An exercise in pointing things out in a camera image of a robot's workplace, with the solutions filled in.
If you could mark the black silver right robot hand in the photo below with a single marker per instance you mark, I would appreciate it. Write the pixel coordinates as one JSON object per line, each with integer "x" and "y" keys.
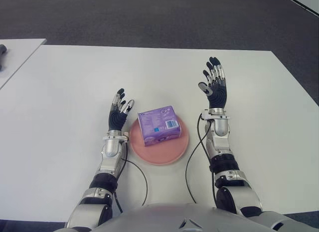
{"x": 218, "y": 94}

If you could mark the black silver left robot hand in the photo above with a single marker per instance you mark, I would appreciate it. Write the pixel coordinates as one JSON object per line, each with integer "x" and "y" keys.
{"x": 117, "y": 119}

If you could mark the purple tissue paper pack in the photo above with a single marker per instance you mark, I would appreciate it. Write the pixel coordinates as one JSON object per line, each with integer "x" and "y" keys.
{"x": 157, "y": 124}

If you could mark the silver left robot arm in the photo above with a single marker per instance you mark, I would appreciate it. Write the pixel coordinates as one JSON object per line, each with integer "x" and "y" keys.
{"x": 111, "y": 147}

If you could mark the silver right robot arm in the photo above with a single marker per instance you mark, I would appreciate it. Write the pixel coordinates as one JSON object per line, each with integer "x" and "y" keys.
{"x": 220, "y": 127}

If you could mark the pink round plate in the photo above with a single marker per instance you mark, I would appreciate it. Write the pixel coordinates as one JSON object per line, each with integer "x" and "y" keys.
{"x": 159, "y": 154}

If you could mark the grey robot torso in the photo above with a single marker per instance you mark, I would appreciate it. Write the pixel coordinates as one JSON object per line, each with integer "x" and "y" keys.
{"x": 162, "y": 217}

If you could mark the small right wrist camera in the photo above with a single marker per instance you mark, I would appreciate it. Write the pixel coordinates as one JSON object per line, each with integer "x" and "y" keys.
{"x": 206, "y": 114}

